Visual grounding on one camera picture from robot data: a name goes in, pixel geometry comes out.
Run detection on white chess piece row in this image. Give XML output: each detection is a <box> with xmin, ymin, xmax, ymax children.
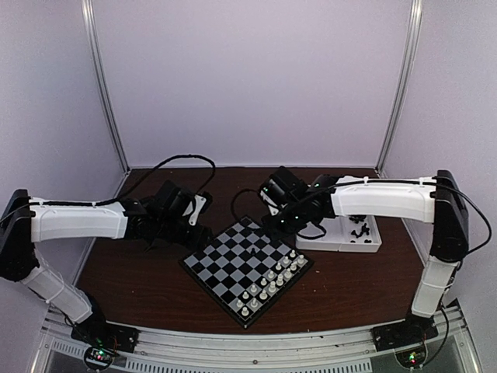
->
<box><xmin>229</xmin><ymin>249</ymin><xmax>311</xmax><ymax>320</ymax></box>

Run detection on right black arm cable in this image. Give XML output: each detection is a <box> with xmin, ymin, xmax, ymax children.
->
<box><xmin>231</xmin><ymin>188</ymin><xmax>269</xmax><ymax>226</ymax></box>

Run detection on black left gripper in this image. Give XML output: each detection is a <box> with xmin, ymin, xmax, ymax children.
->
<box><xmin>156</xmin><ymin>216</ymin><xmax>215</xmax><ymax>253</ymax></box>

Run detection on front aluminium rail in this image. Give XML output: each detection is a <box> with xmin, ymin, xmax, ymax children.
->
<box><xmin>28</xmin><ymin>306</ymin><xmax>482</xmax><ymax>372</ymax></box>

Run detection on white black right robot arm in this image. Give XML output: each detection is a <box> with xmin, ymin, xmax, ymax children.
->
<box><xmin>258</xmin><ymin>166</ymin><xmax>469</xmax><ymax>343</ymax></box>

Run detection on aluminium frame post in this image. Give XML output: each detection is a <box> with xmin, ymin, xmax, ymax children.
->
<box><xmin>81</xmin><ymin>0</ymin><xmax>130</xmax><ymax>174</ymax></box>
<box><xmin>375</xmin><ymin>0</ymin><xmax>423</xmax><ymax>175</ymax></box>

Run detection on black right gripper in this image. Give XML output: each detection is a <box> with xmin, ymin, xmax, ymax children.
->
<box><xmin>262</xmin><ymin>202</ymin><xmax>308</xmax><ymax>242</ymax></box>

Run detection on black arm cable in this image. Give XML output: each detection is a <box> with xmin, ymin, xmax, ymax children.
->
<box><xmin>231</xmin><ymin>188</ymin><xmax>269</xmax><ymax>226</ymax></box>
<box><xmin>92</xmin><ymin>154</ymin><xmax>217</xmax><ymax>207</ymax></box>

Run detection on pile of black chess pieces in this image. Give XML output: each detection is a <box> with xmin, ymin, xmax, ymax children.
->
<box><xmin>349</xmin><ymin>215</ymin><xmax>371</xmax><ymax>243</ymax></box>

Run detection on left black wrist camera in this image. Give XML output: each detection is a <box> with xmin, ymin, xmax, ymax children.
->
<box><xmin>154</xmin><ymin>180</ymin><xmax>196</xmax><ymax>218</ymax></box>

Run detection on left aluminium frame post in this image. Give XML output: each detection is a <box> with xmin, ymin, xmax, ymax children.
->
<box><xmin>81</xmin><ymin>0</ymin><xmax>130</xmax><ymax>174</ymax></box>

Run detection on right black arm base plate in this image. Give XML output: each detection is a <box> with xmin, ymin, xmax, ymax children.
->
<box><xmin>371</xmin><ymin>311</ymin><xmax>439</xmax><ymax>352</ymax></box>

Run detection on black white chessboard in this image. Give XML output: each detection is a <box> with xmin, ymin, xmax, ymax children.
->
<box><xmin>179</xmin><ymin>215</ymin><xmax>314</xmax><ymax>329</ymax></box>

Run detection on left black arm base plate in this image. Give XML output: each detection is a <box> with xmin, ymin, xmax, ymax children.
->
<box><xmin>71</xmin><ymin>312</ymin><xmax>139</xmax><ymax>353</ymax></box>

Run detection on white plastic divided tray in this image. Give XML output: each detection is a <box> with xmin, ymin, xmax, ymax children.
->
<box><xmin>295</xmin><ymin>216</ymin><xmax>382</xmax><ymax>253</ymax></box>

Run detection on right aluminium frame post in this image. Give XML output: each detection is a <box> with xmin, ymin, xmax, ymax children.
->
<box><xmin>375</xmin><ymin>0</ymin><xmax>423</xmax><ymax>175</ymax></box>

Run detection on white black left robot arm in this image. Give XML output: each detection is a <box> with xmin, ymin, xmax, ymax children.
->
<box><xmin>1</xmin><ymin>187</ymin><xmax>212</xmax><ymax>345</ymax></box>

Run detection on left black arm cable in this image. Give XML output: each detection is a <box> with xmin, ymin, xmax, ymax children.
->
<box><xmin>92</xmin><ymin>154</ymin><xmax>217</xmax><ymax>207</ymax></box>

